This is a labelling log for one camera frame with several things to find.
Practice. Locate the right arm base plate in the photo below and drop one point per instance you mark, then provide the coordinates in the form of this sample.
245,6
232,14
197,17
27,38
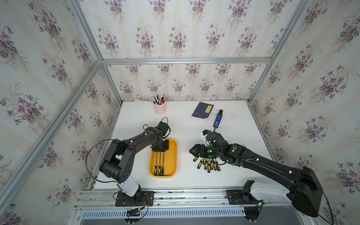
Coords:
243,196

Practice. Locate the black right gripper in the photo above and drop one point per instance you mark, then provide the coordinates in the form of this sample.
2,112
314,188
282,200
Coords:
198,148

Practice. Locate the dark blue notebook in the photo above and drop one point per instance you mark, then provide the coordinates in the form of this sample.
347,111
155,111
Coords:
202,111

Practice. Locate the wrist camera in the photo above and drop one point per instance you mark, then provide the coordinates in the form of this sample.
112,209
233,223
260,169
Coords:
164,128
204,134

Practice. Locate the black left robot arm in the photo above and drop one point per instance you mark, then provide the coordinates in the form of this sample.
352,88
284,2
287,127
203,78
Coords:
118,161

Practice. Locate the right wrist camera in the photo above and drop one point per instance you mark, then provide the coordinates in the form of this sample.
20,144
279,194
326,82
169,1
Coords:
204,134

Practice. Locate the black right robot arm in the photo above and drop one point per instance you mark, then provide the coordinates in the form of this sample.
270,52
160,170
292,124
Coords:
305,190

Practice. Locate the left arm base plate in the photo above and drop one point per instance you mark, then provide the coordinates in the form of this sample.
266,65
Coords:
139,199

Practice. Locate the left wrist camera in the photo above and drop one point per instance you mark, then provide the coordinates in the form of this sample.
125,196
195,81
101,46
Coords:
164,128

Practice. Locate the pink pen cup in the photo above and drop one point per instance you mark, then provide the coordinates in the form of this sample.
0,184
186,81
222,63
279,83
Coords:
160,109

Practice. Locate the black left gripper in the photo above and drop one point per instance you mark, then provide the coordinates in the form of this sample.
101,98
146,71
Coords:
167,147

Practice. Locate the blue black handheld device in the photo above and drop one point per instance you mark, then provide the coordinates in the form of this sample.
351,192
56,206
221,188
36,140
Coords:
218,119

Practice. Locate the yellow plastic storage tray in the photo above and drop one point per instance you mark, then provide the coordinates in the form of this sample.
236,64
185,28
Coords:
164,164

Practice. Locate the aluminium front rail frame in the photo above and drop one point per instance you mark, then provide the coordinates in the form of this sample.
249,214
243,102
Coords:
195,206

